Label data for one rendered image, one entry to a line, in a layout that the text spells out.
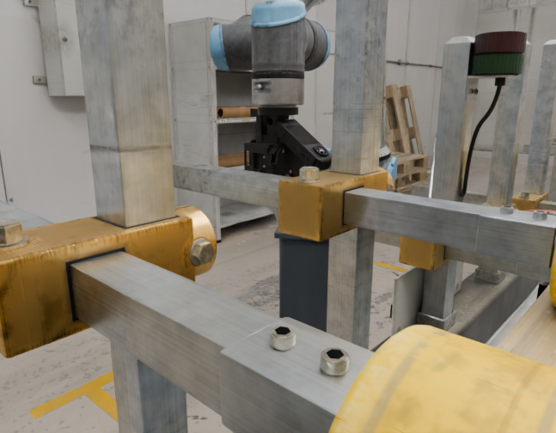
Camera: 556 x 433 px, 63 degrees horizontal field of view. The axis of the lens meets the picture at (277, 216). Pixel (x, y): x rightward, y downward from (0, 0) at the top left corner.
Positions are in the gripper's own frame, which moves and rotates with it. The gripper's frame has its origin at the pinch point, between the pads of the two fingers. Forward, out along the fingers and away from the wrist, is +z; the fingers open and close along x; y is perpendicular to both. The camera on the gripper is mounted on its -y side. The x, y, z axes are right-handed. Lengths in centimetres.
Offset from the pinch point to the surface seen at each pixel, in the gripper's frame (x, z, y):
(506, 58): -1.5, -26.2, -34.0
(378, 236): 1.6, -1.3, -19.7
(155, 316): 52, -13, -38
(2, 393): 20, 83, 119
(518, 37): -2.4, -28.7, -34.8
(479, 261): 1.6, -1.0, -34.6
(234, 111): -173, -12, 200
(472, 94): -3.8, -22.0, -29.5
